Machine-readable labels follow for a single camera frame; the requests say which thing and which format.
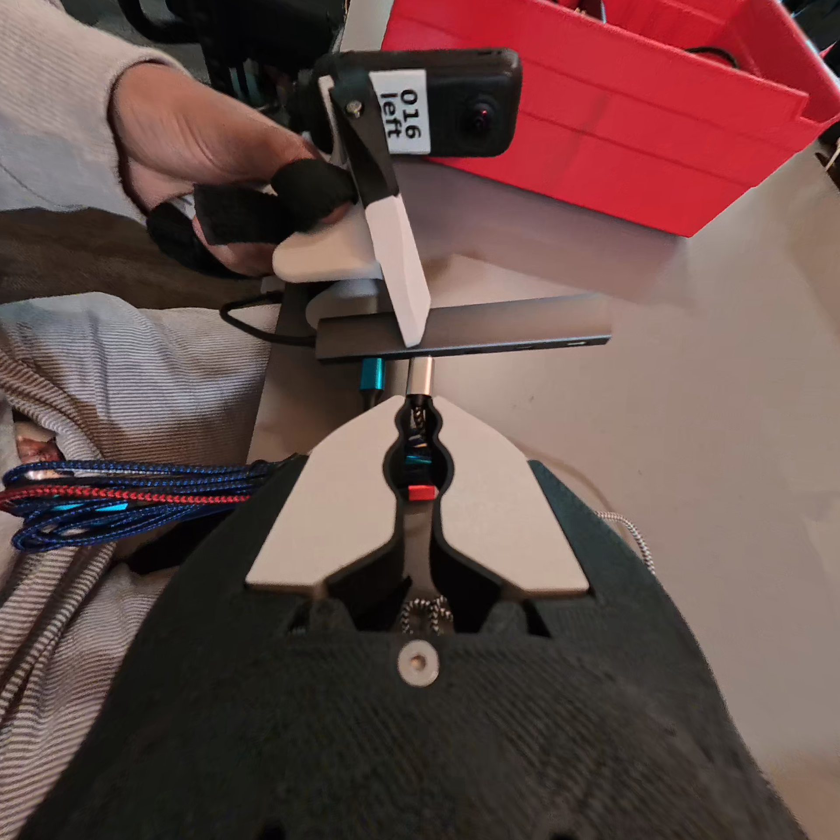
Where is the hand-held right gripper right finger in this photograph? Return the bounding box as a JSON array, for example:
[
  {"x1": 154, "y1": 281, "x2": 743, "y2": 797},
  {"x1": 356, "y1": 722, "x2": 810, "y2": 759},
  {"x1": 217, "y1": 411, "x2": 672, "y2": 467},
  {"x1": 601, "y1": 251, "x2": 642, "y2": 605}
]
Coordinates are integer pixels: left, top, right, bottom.
[{"x1": 427, "y1": 394, "x2": 592, "y2": 598}]

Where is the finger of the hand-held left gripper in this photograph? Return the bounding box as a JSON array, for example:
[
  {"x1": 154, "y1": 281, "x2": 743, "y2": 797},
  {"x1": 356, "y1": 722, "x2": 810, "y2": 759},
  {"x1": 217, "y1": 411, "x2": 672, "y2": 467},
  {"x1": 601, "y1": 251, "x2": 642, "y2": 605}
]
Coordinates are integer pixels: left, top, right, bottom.
[
  {"x1": 364, "y1": 193, "x2": 433, "y2": 350},
  {"x1": 305, "y1": 280, "x2": 396, "y2": 327}
]

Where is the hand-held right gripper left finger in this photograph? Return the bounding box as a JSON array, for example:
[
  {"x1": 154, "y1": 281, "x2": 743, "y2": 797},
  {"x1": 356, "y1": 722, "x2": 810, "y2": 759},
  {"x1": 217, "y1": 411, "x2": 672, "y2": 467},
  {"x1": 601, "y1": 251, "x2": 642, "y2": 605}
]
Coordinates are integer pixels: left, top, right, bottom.
[{"x1": 245, "y1": 394, "x2": 403, "y2": 598}]

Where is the black white braided cable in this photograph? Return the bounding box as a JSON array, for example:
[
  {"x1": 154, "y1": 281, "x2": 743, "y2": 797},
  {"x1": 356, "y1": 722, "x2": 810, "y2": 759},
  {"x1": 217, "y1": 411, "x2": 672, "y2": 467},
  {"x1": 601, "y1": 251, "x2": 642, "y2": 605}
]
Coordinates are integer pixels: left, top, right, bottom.
[{"x1": 397, "y1": 356, "x2": 657, "y2": 634}]

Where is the grey USB hub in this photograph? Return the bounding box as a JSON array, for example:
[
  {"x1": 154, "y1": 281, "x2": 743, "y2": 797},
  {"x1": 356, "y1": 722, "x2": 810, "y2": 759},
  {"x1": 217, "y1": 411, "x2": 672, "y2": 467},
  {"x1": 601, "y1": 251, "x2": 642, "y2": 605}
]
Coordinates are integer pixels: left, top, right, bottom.
[{"x1": 315, "y1": 293, "x2": 613, "y2": 364}]

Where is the blue braided cable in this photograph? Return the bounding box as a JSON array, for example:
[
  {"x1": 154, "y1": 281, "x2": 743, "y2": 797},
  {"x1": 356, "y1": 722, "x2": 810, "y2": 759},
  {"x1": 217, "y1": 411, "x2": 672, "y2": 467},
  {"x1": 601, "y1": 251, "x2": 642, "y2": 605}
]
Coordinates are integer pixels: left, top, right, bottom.
[{"x1": 0, "y1": 357, "x2": 454, "y2": 552}]

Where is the person's left forearm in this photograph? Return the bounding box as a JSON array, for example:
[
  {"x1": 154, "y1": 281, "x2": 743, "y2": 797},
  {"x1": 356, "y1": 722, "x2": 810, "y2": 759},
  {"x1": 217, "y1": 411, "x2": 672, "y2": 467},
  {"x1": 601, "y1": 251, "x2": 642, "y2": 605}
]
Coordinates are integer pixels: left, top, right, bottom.
[{"x1": 0, "y1": 0, "x2": 191, "y2": 212}]

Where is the light grey desk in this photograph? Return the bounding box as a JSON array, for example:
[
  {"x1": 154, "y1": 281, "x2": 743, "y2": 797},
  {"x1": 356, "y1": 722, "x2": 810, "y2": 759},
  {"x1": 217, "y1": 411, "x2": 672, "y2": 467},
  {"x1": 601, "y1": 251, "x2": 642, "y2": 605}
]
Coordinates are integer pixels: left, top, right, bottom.
[{"x1": 246, "y1": 0, "x2": 840, "y2": 840}]

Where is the person's left hand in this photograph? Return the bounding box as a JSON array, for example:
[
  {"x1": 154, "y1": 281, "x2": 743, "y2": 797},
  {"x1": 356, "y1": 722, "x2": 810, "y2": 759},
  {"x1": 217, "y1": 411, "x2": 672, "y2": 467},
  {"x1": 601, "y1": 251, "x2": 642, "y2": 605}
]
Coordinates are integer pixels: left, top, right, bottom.
[{"x1": 107, "y1": 63, "x2": 358, "y2": 277}]

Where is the red plastic bin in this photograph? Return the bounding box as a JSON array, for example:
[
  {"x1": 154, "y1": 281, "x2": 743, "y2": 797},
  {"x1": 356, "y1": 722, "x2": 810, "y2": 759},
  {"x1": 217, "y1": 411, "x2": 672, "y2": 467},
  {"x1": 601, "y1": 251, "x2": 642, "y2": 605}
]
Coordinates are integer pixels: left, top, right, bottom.
[{"x1": 381, "y1": 0, "x2": 840, "y2": 237}]

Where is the person's grey sweatshirt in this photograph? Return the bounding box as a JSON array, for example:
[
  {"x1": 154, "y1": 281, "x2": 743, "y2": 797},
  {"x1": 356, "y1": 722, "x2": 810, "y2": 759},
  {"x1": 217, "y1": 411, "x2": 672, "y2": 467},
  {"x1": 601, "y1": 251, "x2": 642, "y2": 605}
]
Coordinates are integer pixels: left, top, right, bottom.
[{"x1": 0, "y1": 292, "x2": 280, "y2": 840}]

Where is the black hub cable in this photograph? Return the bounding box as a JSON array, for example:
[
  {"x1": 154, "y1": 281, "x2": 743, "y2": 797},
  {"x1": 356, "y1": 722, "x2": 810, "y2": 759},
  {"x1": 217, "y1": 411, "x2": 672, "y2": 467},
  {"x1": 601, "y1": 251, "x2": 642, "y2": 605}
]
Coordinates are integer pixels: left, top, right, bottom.
[{"x1": 220, "y1": 297, "x2": 317, "y2": 347}]

